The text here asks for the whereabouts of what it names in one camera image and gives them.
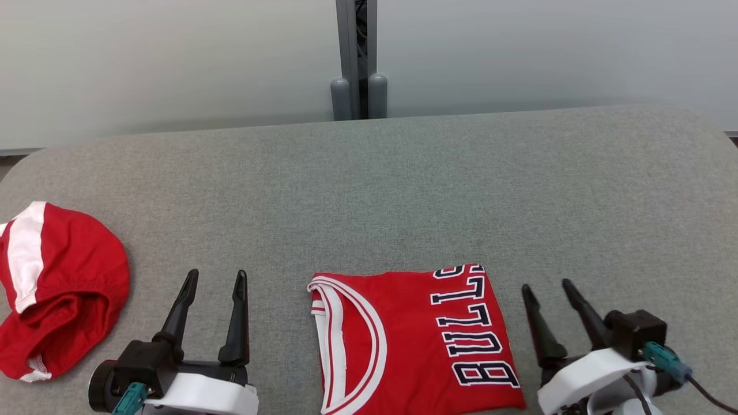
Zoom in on teal cable connector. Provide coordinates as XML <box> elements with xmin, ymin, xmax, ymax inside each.
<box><xmin>642</xmin><ymin>341</ymin><xmax>692</xmax><ymax>386</ymax></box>
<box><xmin>112</xmin><ymin>382</ymin><xmax>149</xmax><ymax>415</ymax></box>

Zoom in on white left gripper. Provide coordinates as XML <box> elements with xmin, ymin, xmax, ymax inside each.
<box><xmin>144</xmin><ymin>269</ymin><xmax>259</xmax><ymax>415</ymax></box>

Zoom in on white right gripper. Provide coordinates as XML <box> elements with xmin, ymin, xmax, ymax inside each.
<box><xmin>522</xmin><ymin>279</ymin><xmax>655</xmax><ymax>415</ymax></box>

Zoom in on grey metal partition post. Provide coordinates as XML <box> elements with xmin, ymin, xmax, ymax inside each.
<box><xmin>330</xmin><ymin>0</ymin><xmax>388</xmax><ymax>121</ymax></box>

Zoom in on red white basketball jersey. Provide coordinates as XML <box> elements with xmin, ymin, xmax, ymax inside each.
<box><xmin>307</xmin><ymin>263</ymin><xmax>526</xmax><ymax>415</ymax></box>

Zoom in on red white shorts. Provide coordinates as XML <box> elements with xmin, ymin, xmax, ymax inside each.
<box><xmin>0</xmin><ymin>201</ymin><xmax>130</xmax><ymax>383</ymax></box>

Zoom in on thin black cable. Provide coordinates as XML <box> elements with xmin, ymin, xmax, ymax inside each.
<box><xmin>686</xmin><ymin>373</ymin><xmax>738</xmax><ymax>415</ymax></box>

